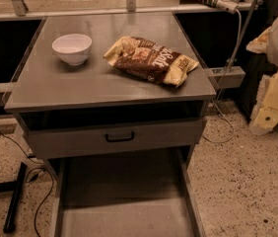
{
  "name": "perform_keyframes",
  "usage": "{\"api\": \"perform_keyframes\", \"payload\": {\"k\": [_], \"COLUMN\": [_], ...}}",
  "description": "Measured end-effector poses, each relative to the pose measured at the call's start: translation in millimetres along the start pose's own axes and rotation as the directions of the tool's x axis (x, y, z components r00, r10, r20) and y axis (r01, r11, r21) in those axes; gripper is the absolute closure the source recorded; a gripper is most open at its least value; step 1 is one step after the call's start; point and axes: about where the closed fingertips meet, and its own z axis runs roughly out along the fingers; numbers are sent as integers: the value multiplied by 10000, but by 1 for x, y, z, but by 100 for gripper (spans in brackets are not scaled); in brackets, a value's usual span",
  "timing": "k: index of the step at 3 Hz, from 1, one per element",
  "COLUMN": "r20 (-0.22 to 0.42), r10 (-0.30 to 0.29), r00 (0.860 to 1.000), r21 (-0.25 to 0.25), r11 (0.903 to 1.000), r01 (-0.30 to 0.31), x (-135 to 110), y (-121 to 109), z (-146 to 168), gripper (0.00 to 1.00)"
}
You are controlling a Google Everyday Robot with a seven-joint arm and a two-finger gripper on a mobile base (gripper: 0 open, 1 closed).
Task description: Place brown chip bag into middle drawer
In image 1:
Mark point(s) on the grey middle drawer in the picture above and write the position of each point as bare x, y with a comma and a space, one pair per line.
72, 142

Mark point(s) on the grey side bracket box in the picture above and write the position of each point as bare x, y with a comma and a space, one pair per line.
220, 79

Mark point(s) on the black drawer handle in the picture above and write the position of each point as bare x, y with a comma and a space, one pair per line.
115, 138

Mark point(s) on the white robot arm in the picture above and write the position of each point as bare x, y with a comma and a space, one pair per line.
267, 43

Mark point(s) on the brown chip bag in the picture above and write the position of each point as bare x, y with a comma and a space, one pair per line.
150, 61

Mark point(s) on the black metal stand base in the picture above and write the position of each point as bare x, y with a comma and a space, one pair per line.
15, 187

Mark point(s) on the grey drawer cabinet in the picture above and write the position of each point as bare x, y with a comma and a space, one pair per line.
50, 94

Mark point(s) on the open bottom drawer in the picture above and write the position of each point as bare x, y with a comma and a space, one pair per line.
132, 194

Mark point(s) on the white ceramic bowl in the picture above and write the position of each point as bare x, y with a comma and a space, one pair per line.
73, 49

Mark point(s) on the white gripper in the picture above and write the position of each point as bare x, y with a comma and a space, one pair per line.
265, 114

